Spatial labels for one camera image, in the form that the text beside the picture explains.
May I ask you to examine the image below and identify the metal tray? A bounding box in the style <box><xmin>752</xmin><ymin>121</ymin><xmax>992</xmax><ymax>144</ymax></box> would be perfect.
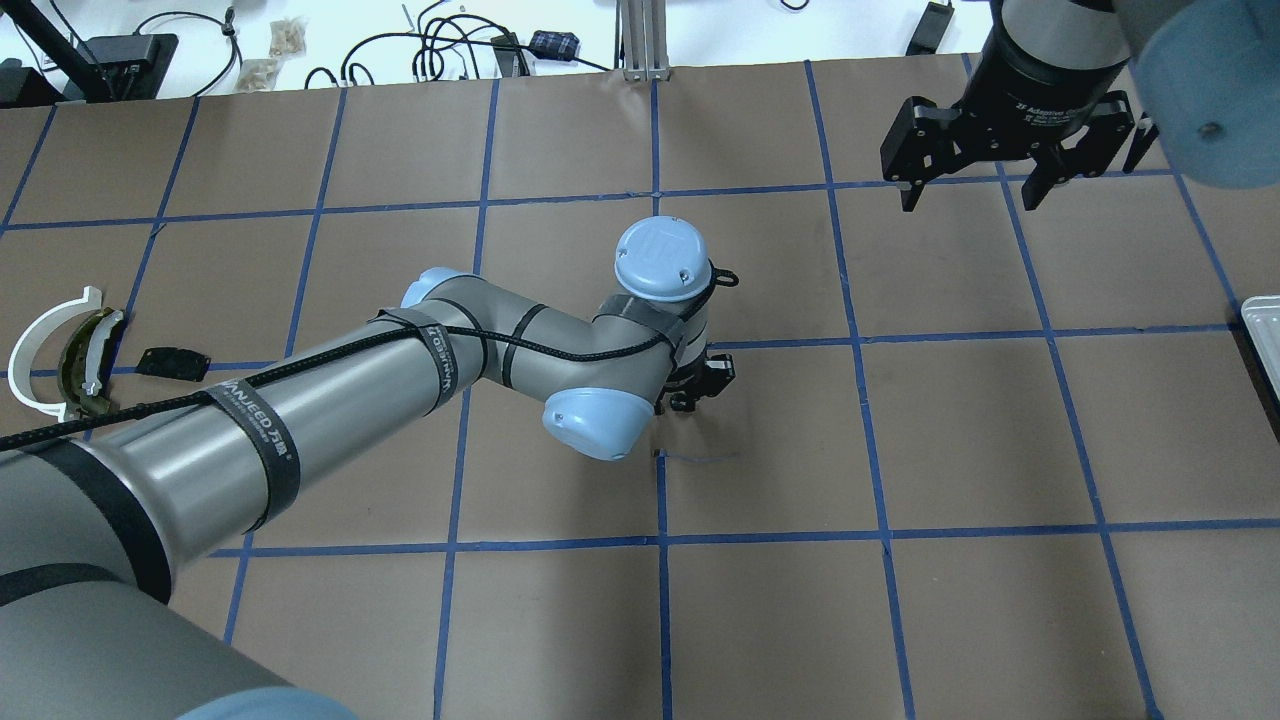
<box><xmin>1239</xmin><ymin>293</ymin><xmax>1279</xmax><ymax>405</ymax></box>

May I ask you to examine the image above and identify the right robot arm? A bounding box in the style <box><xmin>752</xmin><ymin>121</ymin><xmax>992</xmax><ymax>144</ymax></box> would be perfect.
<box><xmin>879</xmin><ymin>1</ymin><xmax>1279</xmax><ymax>211</ymax></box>

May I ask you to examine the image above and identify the black brake pad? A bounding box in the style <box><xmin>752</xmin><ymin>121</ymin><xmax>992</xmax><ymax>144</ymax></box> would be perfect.
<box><xmin>134</xmin><ymin>346</ymin><xmax>212</xmax><ymax>383</ymax></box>

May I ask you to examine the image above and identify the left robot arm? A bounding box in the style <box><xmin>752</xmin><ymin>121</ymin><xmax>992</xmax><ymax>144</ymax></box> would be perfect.
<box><xmin>1</xmin><ymin>217</ymin><xmax>739</xmax><ymax>719</ymax></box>

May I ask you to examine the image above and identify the white curved plastic part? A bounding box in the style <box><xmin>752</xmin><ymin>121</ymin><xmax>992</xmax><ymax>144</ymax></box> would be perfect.
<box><xmin>6</xmin><ymin>286</ymin><xmax>102</xmax><ymax>421</ymax></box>

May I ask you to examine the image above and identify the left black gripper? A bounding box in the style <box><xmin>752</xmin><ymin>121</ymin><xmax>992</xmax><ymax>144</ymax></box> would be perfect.
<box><xmin>655</xmin><ymin>350</ymin><xmax>737</xmax><ymax>415</ymax></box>

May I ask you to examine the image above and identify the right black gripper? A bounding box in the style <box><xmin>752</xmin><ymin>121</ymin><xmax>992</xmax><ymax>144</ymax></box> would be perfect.
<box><xmin>879</xmin><ymin>20</ymin><xmax>1137</xmax><ymax>213</ymax></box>

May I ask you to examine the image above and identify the black power adapter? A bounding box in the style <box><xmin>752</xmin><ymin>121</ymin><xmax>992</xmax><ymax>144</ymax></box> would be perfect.
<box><xmin>527</xmin><ymin>29</ymin><xmax>581</xmax><ymax>61</ymax></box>

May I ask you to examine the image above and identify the aluminium frame post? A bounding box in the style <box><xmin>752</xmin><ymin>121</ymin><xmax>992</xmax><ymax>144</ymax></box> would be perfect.
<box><xmin>614</xmin><ymin>1</ymin><xmax>671</xmax><ymax>83</ymax></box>

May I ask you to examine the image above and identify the green brake shoe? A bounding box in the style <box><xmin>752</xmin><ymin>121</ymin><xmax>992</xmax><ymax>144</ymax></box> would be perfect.
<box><xmin>56</xmin><ymin>307</ymin><xmax>125</xmax><ymax>421</ymax></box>

